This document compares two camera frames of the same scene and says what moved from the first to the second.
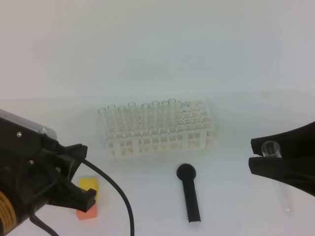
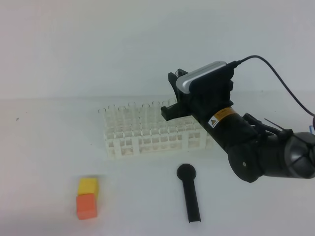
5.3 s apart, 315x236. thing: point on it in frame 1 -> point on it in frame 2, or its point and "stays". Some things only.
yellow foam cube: [86, 184] stays
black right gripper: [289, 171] -> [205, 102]
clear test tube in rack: [145, 113] stays
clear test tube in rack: [121, 110] stays
